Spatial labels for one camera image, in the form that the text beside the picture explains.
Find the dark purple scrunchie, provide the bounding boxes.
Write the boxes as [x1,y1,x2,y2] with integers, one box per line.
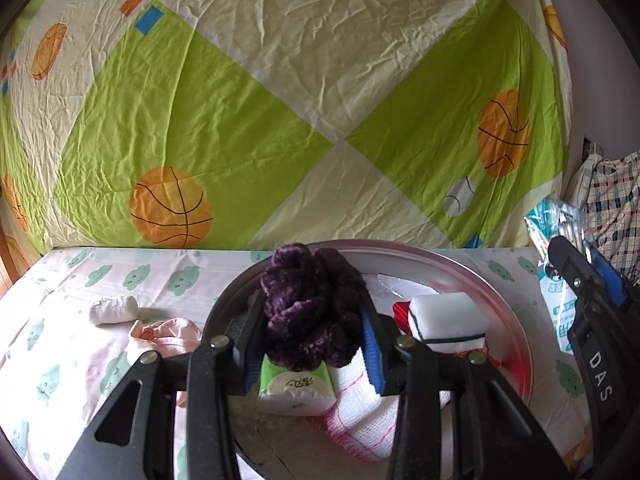
[259,244,369,369]

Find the blue white plastic bag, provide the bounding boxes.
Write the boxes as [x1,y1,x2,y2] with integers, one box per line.
[523,197,587,262]

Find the basketball print sheet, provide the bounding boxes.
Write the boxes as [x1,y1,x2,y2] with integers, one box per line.
[0,0,574,252]

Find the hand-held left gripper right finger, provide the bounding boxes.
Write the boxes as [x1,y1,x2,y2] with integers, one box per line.
[357,292,571,480]

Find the blue white packet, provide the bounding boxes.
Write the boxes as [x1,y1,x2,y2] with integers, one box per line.
[540,270,582,357]

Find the round metal tin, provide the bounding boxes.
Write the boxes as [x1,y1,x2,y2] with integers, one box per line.
[200,240,535,480]

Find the green tissue pack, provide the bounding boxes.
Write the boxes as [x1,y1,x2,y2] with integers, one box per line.
[257,357,336,417]

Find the pale rolled towel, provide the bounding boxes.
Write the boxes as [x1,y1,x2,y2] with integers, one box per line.
[88,295,139,327]

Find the cloud print bed sheet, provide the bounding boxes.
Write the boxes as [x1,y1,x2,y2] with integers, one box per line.
[0,247,601,480]

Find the white sponge dark stripe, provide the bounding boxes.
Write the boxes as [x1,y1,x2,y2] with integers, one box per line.
[407,292,489,357]

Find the plaid bag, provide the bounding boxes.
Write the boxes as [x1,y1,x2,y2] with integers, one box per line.
[570,149,640,282]

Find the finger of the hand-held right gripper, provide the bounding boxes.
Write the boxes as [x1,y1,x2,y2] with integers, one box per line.
[594,254,628,307]
[547,235,603,307]

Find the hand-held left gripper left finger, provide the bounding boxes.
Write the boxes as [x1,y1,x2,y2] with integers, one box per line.
[55,290,267,480]

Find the white gauze cloth pink trim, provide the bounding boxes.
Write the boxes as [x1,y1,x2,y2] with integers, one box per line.
[307,360,452,464]

